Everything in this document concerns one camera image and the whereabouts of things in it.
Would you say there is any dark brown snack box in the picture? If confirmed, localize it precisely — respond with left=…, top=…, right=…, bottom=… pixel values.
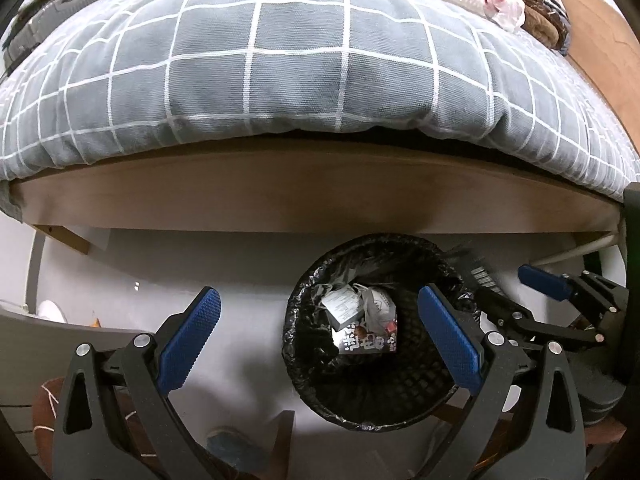
left=332, top=322, right=398, bottom=356

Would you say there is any black mesh trash bin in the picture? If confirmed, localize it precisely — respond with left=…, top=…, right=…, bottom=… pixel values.
left=281, top=232, right=483, bottom=431

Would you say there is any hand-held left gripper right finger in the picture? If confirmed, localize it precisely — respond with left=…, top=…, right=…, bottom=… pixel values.
left=417, top=284, right=588, bottom=480

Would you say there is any white round object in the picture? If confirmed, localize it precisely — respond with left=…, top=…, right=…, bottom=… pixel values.
left=39, top=300, right=68, bottom=322

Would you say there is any brown patterned cushion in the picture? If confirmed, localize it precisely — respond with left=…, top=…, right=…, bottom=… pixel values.
left=31, top=379, right=151, bottom=461

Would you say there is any white cardboard box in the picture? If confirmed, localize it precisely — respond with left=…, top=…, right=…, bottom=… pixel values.
left=320, top=282, right=368, bottom=333

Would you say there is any white face mask bag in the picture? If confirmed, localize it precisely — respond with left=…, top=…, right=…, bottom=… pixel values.
left=360, top=286, right=398, bottom=333

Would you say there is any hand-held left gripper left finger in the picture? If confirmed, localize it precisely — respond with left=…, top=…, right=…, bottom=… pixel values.
left=52, top=286, right=223, bottom=480

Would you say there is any wooden bed frame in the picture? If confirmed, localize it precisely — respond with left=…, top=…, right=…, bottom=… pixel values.
left=10, top=0, right=640, bottom=256

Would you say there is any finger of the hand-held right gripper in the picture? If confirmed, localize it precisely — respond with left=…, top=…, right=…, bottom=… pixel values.
left=518, top=264, right=628, bottom=331
left=472, top=282, right=607, bottom=356

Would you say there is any grey checked bed sheet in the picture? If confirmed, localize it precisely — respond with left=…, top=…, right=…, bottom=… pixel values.
left=0, top=0, right=640, bottom=208

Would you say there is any brown fleece blanket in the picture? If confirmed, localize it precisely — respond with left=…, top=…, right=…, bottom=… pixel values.
left=415, top=0, right=573, bottom=56

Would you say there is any grey suitcase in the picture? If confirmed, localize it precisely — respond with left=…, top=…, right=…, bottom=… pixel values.
left=2, top=0, right=113, bottom=68

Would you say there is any clear plastic bag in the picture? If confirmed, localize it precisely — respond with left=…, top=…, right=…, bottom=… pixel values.
left=482, top=0, right=527, bottom=30

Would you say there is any white pole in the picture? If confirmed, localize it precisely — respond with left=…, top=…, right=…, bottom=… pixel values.
left=529, top=232, right=617, bottom=267

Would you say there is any black sachet packet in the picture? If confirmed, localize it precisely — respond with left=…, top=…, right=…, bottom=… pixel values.
left=447, top=244, right=507, bottom=297

